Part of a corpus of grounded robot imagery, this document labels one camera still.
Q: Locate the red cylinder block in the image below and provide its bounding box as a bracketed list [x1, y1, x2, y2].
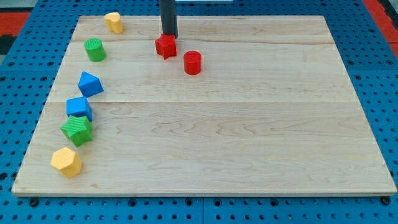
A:
[183, 50, 202, 75]

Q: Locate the green star block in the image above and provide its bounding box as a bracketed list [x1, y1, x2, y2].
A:
[60, 115, 93, 147]

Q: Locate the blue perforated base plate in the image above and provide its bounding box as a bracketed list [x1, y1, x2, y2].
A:
[1, 0, 397, 223]

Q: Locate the wooden board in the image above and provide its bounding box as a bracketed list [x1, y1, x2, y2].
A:
[12, 16, 397, 197]

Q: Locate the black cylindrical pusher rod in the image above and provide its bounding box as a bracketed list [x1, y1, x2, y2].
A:
[159, 0, 178, 39]

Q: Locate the blue cube block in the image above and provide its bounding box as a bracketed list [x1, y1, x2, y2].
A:
[66, 96, 93, 121]

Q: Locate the blue triangle block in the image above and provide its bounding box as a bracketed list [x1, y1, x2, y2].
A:
[78, 72, 104, 98]

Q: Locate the yellow hexagon block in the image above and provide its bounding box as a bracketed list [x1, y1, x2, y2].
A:
[50, 147, 83, 179]

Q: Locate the yellow heart block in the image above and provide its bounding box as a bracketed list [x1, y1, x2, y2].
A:
[104, 12, 124, 34]

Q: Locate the red star block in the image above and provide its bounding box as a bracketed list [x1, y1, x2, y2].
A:
[155, 34, 177, 60]

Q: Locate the green cylinder block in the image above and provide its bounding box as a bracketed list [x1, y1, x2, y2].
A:
[84, 38, 106, 62]

